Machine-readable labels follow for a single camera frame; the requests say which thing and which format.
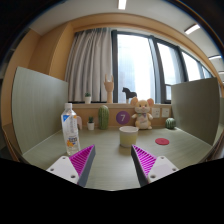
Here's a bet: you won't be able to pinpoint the grey window curtain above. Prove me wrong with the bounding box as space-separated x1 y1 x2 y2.
64 27 113 103

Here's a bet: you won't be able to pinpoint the ceiling lights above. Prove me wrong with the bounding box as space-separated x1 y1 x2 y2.
117 0 224 75

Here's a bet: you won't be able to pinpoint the white wall socket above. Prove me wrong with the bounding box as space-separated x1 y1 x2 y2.
151 107 162 119
161 107 171 118

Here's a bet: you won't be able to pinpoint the dark-framed window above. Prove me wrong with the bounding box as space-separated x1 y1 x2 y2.
111 29 214 104

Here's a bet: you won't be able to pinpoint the round green cactus figure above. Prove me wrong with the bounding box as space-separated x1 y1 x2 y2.
165 117 177 130

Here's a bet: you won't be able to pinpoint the wooden hand model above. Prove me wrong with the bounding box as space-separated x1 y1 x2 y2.
103 73 115 104

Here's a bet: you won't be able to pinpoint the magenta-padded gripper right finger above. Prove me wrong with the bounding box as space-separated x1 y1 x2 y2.
130 144 180 188

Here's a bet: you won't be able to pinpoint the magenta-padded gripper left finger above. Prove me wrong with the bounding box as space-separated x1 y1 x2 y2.
45 144 97 188

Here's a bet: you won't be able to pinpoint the small plant in white pot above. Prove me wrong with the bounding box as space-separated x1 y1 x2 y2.
83 92 93 105
86 115 96 131

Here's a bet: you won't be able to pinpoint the beige plush mouse toy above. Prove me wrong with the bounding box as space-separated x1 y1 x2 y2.
129 96 155 131

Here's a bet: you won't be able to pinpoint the purple round number disc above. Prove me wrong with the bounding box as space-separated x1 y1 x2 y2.
115 110 131 126

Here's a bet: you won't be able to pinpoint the flat round red coaster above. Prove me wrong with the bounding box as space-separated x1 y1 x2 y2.
154 137 171 146

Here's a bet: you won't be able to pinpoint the tall green cactus figure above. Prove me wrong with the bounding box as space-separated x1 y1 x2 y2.
97 104 111 131

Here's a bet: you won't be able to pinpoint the grey-green desk partition panel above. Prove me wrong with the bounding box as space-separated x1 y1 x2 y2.
171 77 222 147
11 66 69 155

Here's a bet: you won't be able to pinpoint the pale yellow cup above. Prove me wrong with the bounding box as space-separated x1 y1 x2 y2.
118 125 139 148

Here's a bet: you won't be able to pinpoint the clear plastic drink bottle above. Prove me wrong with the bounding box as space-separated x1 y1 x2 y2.
60 102 82 157

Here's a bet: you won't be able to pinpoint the black horse figurine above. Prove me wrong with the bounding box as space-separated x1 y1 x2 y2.
121 87 138 104

